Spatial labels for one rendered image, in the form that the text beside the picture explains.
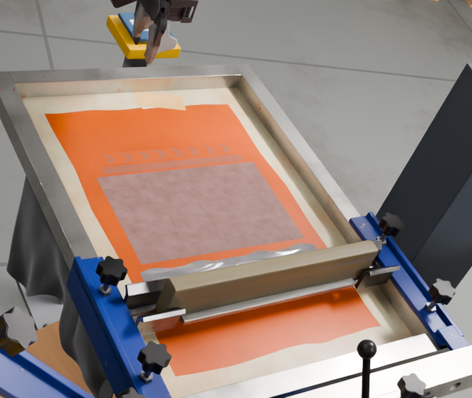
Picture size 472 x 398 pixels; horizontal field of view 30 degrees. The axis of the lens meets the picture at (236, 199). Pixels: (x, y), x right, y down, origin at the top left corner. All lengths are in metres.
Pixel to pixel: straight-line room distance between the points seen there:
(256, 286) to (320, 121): 2.37
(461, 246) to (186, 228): 0.74
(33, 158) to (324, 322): 0.57
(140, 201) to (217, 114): 0.35
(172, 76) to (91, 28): 1.94
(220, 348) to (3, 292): 1.32
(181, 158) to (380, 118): 2.32
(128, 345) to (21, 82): 0.62
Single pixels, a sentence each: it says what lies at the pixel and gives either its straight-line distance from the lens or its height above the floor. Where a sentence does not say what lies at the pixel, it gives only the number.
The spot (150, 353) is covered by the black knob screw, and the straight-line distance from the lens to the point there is 1.23.
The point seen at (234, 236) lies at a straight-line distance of 1.59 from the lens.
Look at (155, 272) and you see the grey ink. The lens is 1.47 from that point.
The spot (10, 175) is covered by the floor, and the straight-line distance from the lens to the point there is 2.98.
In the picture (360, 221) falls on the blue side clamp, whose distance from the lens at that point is 1.68.
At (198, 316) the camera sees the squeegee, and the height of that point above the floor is 1.00.
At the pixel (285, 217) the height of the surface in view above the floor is 0.96.
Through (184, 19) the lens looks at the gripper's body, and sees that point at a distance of 1.74.
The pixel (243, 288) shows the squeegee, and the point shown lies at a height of 1.03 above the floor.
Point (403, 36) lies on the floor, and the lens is 4.67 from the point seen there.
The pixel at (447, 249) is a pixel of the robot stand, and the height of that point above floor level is 0.82.
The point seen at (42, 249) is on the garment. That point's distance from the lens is 1.77.
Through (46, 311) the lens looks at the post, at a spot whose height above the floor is 0.01.
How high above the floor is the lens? 2.01
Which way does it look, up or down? 39 degrees down
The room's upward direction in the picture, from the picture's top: 24 degrees clockwise
